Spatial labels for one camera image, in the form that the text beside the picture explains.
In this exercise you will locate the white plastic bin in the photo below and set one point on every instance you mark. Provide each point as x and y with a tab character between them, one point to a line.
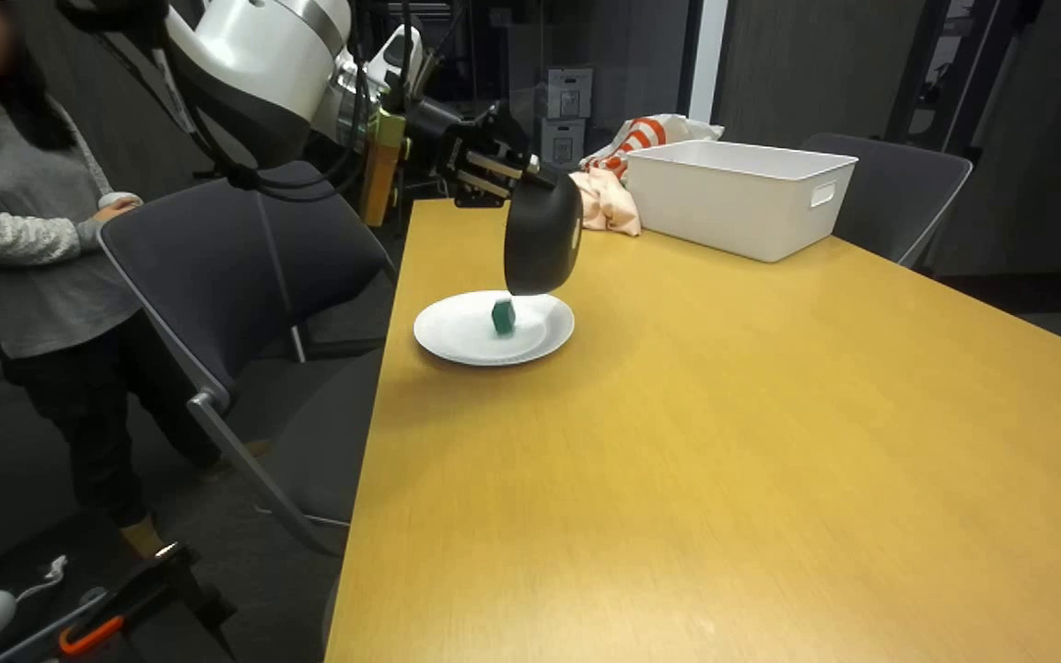
733	207

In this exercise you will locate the person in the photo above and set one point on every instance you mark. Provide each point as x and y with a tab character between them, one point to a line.
33	276

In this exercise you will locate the orange striped white bag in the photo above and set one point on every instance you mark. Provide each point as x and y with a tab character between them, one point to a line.
646	138

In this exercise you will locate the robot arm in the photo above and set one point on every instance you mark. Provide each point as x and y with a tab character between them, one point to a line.
254	55

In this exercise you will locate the white plate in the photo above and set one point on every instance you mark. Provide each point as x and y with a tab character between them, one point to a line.
466	333

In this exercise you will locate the grey chair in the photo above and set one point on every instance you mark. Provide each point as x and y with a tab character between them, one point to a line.
890	198
217	267

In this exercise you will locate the stack of grey boxes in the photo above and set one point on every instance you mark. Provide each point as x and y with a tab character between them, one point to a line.
565	115

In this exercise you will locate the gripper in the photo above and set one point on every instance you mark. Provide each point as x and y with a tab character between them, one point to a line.
443	138

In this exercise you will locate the peach cloth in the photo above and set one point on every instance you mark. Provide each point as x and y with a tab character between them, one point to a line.
609	207

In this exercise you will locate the green block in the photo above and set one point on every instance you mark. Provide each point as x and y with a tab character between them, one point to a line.
504	317

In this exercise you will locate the hand controller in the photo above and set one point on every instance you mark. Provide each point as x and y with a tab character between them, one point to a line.
121	198

